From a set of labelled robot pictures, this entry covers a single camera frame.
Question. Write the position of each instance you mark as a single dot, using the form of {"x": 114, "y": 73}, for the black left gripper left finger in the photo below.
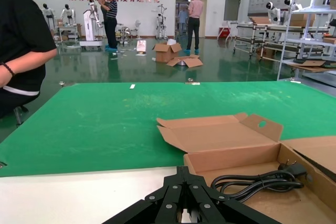
{"x": 157, "y": 203}

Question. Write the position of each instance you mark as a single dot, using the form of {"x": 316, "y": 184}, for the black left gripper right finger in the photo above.
{"x": 210, "y": 205}

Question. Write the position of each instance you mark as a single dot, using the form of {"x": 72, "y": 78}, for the empty open cardboard box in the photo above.
{"x": 223, "y": 140}

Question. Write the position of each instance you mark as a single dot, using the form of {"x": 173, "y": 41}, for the red box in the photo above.
{"x": 224, "y": 32}

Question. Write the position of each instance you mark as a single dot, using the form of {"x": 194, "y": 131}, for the green felt table mat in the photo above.
{"x": 105, "y": 119}

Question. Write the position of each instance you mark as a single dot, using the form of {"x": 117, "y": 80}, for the white label strip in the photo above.
{"x": 132, "y": 86}

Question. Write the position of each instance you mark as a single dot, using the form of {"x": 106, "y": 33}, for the metal table clamp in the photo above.
{"x": 193, "y": 83}
{"x": 295, "y": 81}
{"x": 63, "y": 83}
{"x": 2, "y": 164}

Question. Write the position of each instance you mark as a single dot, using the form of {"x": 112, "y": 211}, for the flat open carton on floor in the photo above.
{"x": 193, "y": 62}

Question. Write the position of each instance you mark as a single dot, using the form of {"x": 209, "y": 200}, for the open brown carton on floor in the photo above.
{"x": 164, "y": 54}

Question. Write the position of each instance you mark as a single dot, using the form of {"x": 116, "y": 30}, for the white paper bag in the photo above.
{"x": 141, "y": 46}

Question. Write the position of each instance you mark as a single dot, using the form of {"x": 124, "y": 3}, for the white foam packing piece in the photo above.
{"x": 171, "y": 42}

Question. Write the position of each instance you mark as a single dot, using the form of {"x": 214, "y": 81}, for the black round stool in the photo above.
{"x": 19, "y": 115}

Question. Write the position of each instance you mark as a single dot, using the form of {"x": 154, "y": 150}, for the chrome metal cart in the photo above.
{"x": 124, "y": 33}

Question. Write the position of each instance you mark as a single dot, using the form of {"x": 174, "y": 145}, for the flattened cardboard sheets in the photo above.
{"x": 309, "y": 64}

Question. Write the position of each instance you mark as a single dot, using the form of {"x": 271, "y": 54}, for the white standing fan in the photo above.
{"x": 137, "y": 24}

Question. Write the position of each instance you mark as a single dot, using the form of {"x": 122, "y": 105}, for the person in blue coat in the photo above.
{"x": 182, "y": 16}

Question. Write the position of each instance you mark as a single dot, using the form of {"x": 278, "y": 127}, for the man in striped polo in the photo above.
{"x": 112, "y": 16}

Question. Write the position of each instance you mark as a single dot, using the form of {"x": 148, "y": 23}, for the man in pink shirt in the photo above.
{"x": 195, "y": 11}

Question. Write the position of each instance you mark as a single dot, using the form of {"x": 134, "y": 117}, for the grey display board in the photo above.
{"x": 232, "y": 9}

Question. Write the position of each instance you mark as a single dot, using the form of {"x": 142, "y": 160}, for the white round-head robot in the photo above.
{"x": 290, "y": 1}
{"x": 274, "y": 11}

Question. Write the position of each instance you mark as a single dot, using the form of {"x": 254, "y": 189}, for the brown cartons on rack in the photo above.
{"x": 299, "y": 20}

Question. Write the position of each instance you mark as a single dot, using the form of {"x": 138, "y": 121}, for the white humanoid robot black head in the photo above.
{"x": 48, "y": 14}
{"x": 68, "y": 13}

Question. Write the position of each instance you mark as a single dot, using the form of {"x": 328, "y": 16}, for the person in black shirt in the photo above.
{"x": 23, "y": 37}

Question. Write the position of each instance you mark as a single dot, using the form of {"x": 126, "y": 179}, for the white pipe shelf rack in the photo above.
{"x": 312, "y": 7}

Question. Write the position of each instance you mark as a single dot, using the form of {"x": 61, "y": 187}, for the white humanoid robot on frame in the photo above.
{"x": 160, "y": 23}

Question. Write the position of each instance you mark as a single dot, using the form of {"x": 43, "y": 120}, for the pipe frame workbench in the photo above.
{"x": 252, "y": 27}

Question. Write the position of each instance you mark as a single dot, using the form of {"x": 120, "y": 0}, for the open doorway frame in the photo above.
{"x": 176, "y": 16}

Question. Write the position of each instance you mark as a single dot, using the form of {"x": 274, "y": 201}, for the white robot on pedestal stand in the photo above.
{"x": 89, "y": 27}

